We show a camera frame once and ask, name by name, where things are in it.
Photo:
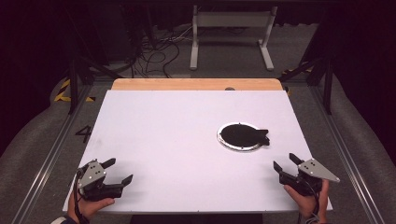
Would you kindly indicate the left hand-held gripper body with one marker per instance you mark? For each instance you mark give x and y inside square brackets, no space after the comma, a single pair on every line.
[91,177]

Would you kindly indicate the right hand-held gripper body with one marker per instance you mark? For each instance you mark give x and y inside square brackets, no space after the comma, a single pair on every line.
[314,171]

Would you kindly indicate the white plate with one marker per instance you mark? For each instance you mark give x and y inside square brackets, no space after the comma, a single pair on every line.
[241,136]

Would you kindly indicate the person's left hand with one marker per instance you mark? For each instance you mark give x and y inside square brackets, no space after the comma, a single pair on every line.
[87,209]

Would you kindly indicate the person's right hand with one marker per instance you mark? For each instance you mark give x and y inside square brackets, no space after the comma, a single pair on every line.
[308,207]

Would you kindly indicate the white board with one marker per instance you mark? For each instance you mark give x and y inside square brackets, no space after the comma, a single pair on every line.
[162,149]

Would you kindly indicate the black metal stand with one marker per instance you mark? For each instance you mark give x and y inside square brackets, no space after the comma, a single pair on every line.
[327,87]
[73,84]

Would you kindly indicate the yellow black floor tape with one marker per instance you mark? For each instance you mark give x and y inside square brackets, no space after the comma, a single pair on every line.
[63,90]
[295,70]

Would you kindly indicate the grey table grommet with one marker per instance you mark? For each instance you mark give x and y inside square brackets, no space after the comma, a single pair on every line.
[229,89]

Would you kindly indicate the wooden table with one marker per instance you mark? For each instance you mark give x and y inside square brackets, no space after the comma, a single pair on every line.
[186,84]

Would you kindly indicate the white metal stand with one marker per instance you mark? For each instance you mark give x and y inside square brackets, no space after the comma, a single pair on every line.
[232,19]

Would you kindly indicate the aluminium rail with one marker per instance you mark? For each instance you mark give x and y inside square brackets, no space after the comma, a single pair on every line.
[49,158]
[345,149]

